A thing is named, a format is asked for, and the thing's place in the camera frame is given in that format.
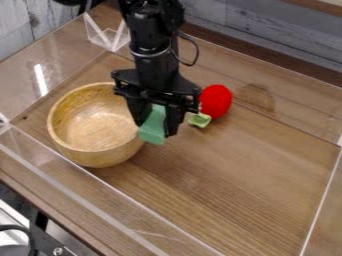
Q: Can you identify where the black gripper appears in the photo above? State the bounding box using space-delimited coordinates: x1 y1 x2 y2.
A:
111 50 202 136

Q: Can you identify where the green rectangular block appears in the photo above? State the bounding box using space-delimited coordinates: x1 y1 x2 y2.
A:
139 104 166 145

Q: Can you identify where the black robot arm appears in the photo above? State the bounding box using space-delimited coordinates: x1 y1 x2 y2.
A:
111 0 202 137

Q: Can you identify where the brown wooden bowl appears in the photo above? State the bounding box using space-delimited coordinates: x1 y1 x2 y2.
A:
47 82 145 168

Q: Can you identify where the red toy strawberry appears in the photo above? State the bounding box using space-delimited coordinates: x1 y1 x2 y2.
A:
189 84 233 128

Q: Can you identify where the black metal stand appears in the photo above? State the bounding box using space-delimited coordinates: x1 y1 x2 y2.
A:
0 208 78 256

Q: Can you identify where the black cable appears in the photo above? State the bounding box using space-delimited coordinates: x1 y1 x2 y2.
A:
171 31 201 68

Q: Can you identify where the clear acrylic corner bracket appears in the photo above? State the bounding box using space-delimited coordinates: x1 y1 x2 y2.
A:
83 13 131 52

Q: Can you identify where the clear acrylic tray wall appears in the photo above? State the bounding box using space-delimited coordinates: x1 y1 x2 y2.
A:
0 114 223 256

